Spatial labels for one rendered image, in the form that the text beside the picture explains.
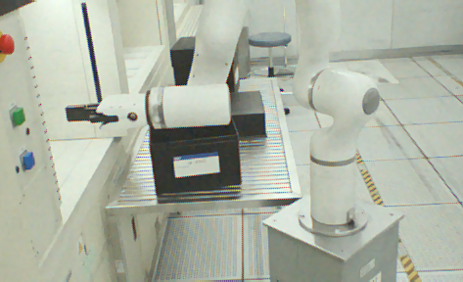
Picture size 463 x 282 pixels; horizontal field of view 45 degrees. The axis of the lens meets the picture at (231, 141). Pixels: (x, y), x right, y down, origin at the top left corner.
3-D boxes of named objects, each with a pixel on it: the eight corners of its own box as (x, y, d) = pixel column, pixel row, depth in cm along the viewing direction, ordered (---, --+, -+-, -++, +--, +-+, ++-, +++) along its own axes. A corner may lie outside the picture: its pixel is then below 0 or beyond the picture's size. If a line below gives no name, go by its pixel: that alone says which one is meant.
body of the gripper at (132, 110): (154, 134, 110) (98, 137, 110) (161, 117, 119) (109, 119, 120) (149, 98, 107) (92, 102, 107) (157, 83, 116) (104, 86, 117)
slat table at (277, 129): (306, 388, 194) (302, 196, 165) (138, 395, 197) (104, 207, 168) (282, 206, 314) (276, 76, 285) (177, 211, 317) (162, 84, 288)
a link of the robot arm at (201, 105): (167, 87, 118) (161, 86, 109) (230, 83, 117) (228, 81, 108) (170, 126, 118) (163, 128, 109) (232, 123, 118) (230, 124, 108)
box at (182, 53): (236, 101, 253) (232, 47, 244) (174, 103, 257) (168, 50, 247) (241, 83, 279) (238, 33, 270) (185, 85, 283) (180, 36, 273)
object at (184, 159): (155, 196, 173) (148, 145, 166) (155, 160, 198) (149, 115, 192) (243, 185, 175) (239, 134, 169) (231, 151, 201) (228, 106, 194)
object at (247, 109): (267, 137, 210) (266, 105, 205) (190, 143, 211) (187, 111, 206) (261, 112, 238) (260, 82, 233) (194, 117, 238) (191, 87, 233)
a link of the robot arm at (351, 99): (331, 144, 154) (330, 60, 145) (386, 163, 140) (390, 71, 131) (300, 157, 147) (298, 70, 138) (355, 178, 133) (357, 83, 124)
